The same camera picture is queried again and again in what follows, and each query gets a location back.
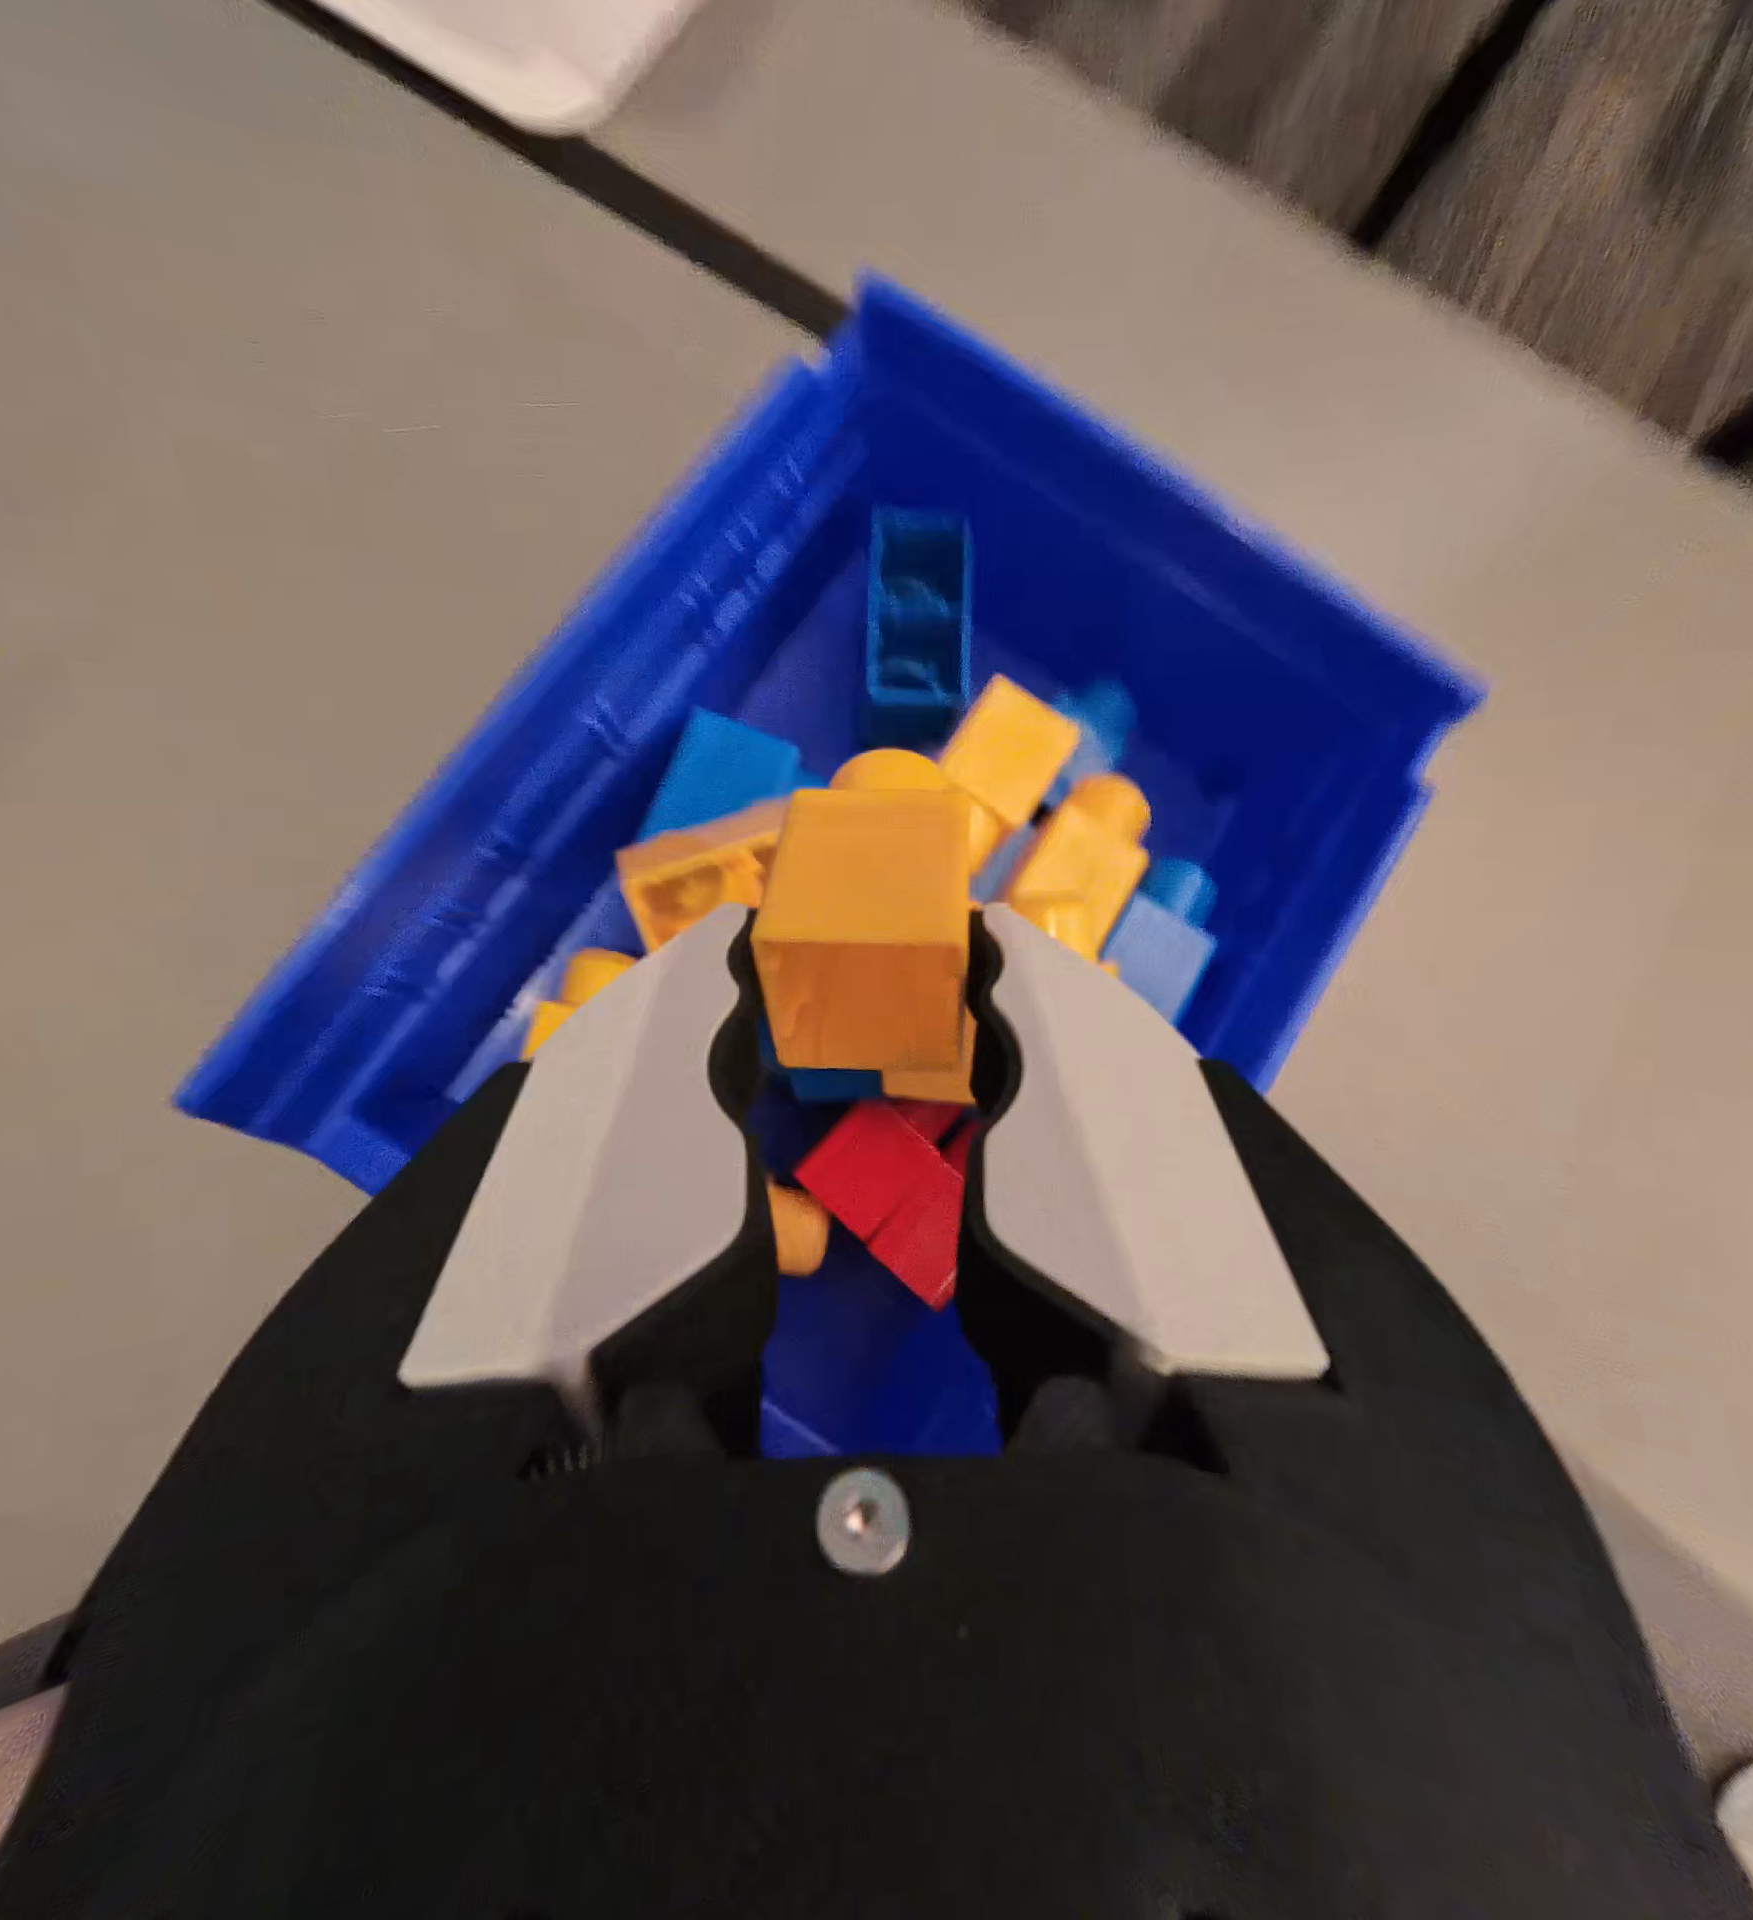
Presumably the orange one-stud mega block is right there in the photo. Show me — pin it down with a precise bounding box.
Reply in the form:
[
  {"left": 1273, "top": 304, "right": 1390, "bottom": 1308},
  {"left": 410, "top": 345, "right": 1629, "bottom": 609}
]
[{"left": 750, "top": 751, "right": 978, "bottom": 1071}]

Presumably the blue plastic bin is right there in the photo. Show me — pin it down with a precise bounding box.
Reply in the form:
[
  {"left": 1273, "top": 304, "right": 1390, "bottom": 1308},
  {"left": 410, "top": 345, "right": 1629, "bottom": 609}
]
[{"left": 171, "top": 270, "right": 1485, "bottom": 1460}]

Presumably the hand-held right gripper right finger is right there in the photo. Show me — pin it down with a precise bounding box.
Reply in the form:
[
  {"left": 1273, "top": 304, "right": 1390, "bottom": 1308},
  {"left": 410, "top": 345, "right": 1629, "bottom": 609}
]
[{"left": 960, "top": 905, "right": 1332, "bottom": 1390}]

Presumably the instruction sheet on white stand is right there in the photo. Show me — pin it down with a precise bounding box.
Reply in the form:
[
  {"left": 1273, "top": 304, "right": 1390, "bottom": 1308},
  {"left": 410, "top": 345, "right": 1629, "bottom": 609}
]
[{"left": 320, "top": 0, "right": 705, "bottom": 138}]

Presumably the pile of orange mega blocks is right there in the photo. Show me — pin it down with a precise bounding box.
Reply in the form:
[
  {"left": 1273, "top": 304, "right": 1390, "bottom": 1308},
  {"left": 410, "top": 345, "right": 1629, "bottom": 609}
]
[{"left": 523, "top": 675, "right": 1151, "bottom": 1279}]

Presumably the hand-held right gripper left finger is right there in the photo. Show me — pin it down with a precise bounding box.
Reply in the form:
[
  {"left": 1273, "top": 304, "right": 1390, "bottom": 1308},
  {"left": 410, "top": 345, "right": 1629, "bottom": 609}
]
[{"left": 399, "top": 905, "right": 784, "bottom": 1412}]

